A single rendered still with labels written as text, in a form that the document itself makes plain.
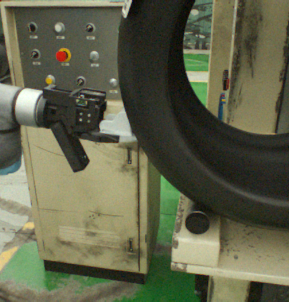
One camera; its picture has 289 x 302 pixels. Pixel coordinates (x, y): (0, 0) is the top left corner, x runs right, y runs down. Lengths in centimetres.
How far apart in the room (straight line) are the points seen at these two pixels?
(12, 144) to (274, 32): 65
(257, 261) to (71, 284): 124
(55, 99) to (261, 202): 41
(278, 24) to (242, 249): 52
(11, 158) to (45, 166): 77
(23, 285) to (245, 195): 147
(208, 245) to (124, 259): 105
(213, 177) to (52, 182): 110
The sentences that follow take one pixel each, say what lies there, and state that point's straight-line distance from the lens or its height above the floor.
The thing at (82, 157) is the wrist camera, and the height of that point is 97.
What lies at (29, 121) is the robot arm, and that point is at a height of 106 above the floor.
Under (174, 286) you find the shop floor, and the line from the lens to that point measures 179.
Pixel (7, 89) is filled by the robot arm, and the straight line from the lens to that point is 73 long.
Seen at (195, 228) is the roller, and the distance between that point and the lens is 64.
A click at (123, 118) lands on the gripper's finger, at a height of 107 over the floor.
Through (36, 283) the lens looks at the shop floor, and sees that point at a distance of 187.
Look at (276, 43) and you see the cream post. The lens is 91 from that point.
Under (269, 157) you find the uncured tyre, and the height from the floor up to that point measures 94.
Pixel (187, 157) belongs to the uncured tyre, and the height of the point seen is 105.
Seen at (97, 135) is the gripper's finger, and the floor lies 104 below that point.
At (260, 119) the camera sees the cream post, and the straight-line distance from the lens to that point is 94.
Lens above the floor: 127
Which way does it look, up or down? 23 degrees down
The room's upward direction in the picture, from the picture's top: straight up
